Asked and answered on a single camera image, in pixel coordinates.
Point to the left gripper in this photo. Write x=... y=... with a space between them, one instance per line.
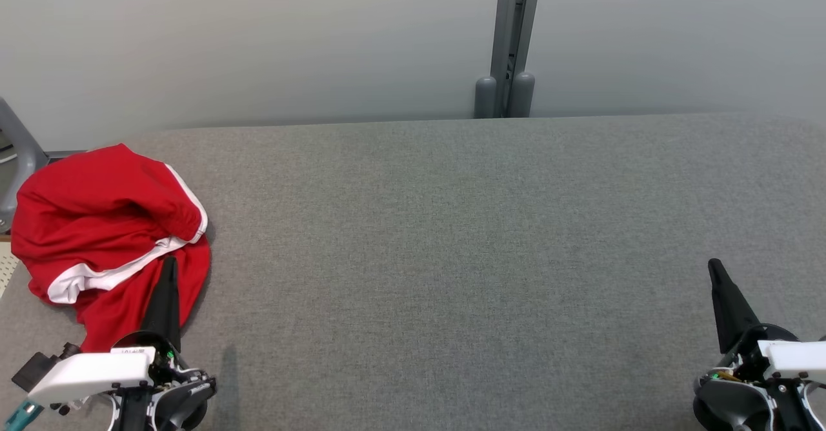
x=174 y=392

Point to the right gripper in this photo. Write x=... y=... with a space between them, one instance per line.
x=735 y=399

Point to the red shorts white trim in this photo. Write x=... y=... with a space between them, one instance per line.
x=97 y=211

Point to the cream perforated laundry basket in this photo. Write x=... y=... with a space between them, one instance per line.
x=6 y=270

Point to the grey metal frame leg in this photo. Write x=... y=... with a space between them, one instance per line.
x=32 y=159

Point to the grey partition post round feet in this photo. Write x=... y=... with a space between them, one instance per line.
x=510 y=31

